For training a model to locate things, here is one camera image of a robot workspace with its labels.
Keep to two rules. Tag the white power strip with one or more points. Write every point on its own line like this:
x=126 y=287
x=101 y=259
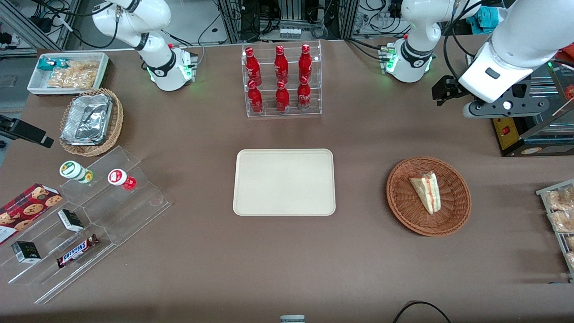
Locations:
x=290 y=32

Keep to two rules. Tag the black hot food display machine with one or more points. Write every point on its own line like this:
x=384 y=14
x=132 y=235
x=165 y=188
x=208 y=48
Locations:
x=538 y=141

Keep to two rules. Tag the clear acrylic bottle rack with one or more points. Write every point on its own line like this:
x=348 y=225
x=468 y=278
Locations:
x=269 y=110

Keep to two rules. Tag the small black box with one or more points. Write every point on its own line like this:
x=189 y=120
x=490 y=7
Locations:
x=71 y=220
x=26 y=252

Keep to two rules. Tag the light wicker basket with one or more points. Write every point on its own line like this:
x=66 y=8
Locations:
x=117 y=121

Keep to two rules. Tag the white rectangular snack bin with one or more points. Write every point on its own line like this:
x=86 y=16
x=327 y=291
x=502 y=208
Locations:
x=36 y=83

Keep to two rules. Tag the brown round wicker basket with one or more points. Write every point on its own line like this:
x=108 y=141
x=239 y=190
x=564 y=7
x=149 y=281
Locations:
x=403 y=202

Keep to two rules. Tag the red cookie box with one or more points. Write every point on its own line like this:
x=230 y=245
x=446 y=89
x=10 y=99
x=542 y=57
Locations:
x=27 y=208

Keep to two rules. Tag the grey device at table edge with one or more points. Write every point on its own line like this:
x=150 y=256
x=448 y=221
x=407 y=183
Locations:
x=292 y=319

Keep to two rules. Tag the tray of packaged pastries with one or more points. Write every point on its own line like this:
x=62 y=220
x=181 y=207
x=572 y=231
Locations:
x=554 y=233

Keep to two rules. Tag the beige rectangular tray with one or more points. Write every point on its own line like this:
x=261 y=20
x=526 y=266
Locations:
x=284 y=181

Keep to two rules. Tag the snickers chocolate bar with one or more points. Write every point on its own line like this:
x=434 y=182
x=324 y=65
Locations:
x=75 y=252

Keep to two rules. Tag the clear acrylic stepped display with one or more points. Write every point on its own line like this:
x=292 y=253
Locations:
x=134 y=206

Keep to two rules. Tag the stack of foil containers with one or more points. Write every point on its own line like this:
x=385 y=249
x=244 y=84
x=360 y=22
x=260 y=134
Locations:
x=87 y=119

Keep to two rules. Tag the triangle sandwich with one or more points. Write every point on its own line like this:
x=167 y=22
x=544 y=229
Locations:
x=426 y=190

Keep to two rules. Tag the red lid cup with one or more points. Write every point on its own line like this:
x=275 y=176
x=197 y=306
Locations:
x=118 y=176

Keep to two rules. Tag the fried breaded patty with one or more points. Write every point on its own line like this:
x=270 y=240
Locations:
x=560 y=198
x=563 y=220

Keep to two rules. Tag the teal snack packet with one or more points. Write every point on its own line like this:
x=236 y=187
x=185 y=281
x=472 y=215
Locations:
x=47 y=63

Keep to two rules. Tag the red cola bottle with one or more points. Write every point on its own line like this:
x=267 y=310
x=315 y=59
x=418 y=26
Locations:
x=253 y=67
x=281 y=65
x=255 y=99
x=305 y=65
x=304 y=95
x=282 y=98

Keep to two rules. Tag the clear bag of crackers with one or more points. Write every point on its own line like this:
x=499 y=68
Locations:
x=74 y=75

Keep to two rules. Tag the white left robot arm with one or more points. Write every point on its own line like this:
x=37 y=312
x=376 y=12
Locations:
x=524 y=27

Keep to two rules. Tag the green lid cup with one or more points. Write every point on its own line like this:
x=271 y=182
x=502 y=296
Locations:
x=71 y=169

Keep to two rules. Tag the black clamp mount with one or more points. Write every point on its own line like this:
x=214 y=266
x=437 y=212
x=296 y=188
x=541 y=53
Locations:
x=24 y=130

